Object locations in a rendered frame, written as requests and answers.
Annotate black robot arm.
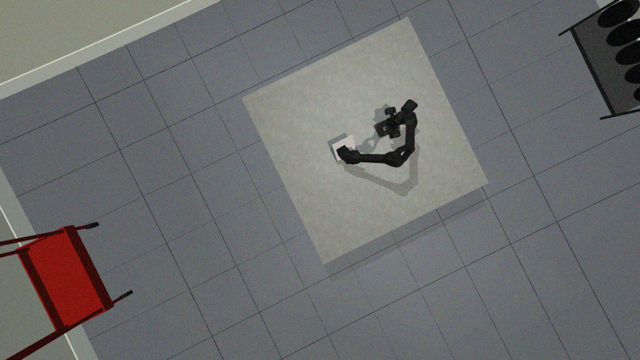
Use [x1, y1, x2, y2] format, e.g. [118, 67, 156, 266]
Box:
[336, 99, 418, 168]

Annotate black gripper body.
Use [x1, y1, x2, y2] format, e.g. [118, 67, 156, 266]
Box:
[384, 106, 401, 139]

